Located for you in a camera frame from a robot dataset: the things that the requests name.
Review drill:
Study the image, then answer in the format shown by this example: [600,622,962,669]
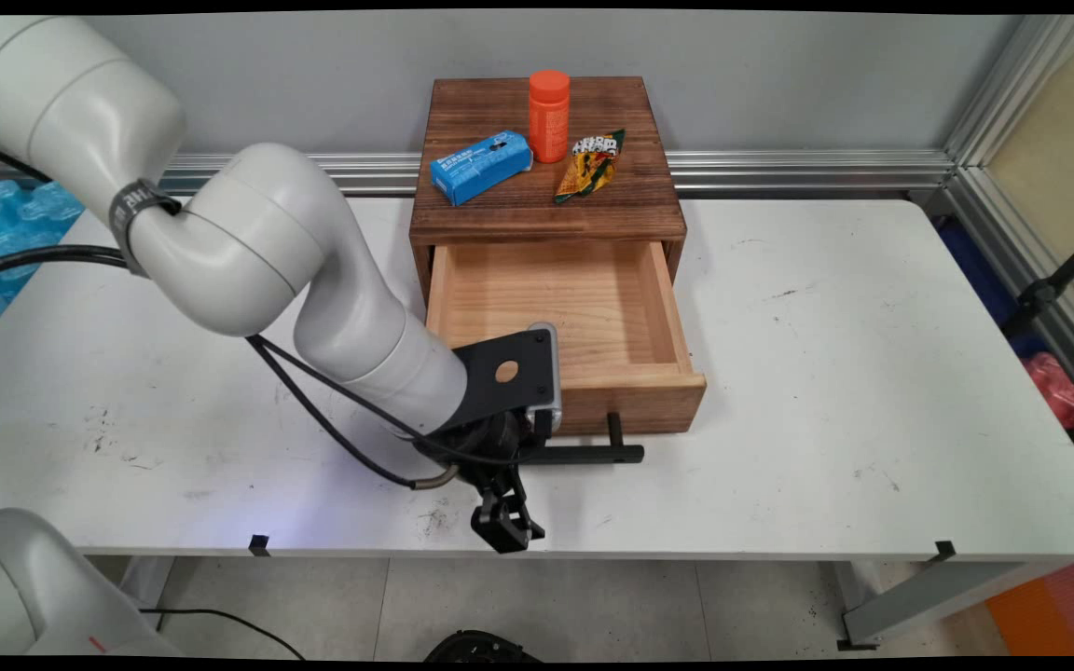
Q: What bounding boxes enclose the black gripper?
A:
[414,410,548,556]

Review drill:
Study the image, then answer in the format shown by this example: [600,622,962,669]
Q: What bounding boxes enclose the black bar drawer handle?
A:
[516,410,646,466]

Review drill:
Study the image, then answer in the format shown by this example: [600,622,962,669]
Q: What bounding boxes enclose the light wooden drawer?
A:
[424,240,709,438]

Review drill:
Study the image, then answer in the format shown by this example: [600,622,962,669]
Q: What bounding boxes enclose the black round floor object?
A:
[423,630,544,664]

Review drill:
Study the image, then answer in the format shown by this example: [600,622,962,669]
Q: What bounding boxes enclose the dark wooden drawer cabinet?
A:
[409,76,688,308]

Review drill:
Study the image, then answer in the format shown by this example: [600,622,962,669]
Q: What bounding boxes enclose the blue cardboard box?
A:
[430,130,535,207]

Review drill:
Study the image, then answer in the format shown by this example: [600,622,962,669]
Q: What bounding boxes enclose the yellow snack packet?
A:
[553,129,628,204]

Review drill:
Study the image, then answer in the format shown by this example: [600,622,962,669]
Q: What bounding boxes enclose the orange plastic bottle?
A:
[528,70,572,165]

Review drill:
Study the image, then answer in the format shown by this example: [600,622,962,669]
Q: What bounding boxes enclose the white table leg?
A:
[837,559,1074,651]

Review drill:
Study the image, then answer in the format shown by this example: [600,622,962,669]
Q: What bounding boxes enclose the dark blue crate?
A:
[933,217,1043,357]

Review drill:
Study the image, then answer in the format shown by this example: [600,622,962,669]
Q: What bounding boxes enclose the orange floor box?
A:
[984,559,1074,657]

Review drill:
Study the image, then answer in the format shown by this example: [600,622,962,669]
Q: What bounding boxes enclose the pink plastic bag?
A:
[1022,351,1074,431]

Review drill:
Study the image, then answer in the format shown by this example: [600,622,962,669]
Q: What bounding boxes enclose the black stand pole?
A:
[1003,222,1074,338]

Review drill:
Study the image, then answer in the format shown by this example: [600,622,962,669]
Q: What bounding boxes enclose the blue bubble wrap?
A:
[0,179,88,352]

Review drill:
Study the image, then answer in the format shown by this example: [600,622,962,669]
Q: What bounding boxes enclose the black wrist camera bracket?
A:
[451,322,564,435]

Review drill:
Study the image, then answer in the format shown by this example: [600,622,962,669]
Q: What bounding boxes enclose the black cable with grey ferrule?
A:
[246,334,461,491]

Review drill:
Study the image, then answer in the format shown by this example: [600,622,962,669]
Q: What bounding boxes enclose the black floor cable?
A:
[139,608,308,661]

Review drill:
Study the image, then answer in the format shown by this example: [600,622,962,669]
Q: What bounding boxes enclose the horizontal aluminium frame rail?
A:
[0,149,957,198]

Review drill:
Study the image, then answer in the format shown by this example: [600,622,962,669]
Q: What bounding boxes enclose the black velcro cable strap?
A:
[107,178,183,279]

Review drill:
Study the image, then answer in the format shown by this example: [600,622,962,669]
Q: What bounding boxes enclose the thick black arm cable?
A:
[0,244,132,286]

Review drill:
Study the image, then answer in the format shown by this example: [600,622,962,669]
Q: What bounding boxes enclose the aluminium frame side rail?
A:
[943,166,1074,416]

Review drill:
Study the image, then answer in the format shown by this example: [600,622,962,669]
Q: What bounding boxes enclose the aluminium frame corner post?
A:
[943,14,1074,171]

